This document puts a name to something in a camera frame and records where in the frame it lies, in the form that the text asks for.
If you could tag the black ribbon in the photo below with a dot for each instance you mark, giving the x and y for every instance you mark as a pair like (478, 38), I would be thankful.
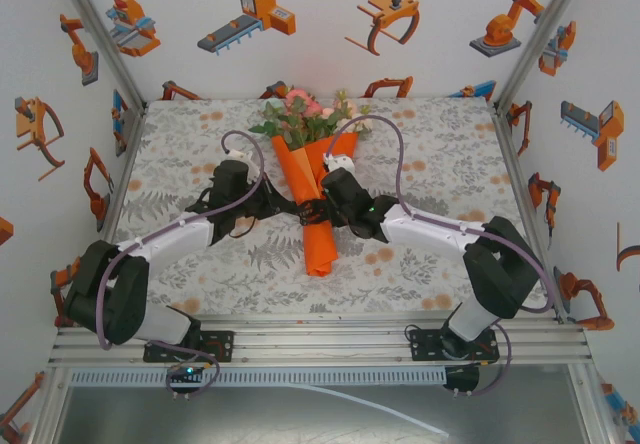
(310, 210)

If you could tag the orange wrapping paper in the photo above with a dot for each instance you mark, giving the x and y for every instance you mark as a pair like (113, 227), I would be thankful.
(320, 249)

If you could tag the fake flower bouquet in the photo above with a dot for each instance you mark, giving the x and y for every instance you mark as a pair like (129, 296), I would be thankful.
(305, 119)

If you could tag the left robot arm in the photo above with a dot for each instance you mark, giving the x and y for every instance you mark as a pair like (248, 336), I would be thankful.
(165, 239)

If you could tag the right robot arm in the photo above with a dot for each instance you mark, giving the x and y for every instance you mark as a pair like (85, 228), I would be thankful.
(495, 264)

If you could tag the floral print tablecloth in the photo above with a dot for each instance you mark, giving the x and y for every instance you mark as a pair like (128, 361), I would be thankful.
(425, 129)

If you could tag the white plastic tube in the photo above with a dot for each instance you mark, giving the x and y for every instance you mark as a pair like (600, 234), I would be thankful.
(380, 406)

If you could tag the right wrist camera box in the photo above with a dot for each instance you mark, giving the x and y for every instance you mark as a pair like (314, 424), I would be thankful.
(340, 163)

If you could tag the aluminium frame rail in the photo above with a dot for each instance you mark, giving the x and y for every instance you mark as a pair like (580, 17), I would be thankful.
(310, 346)

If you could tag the aluminium corner post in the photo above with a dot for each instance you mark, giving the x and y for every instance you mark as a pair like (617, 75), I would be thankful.
(540, 34)
(100, 34)

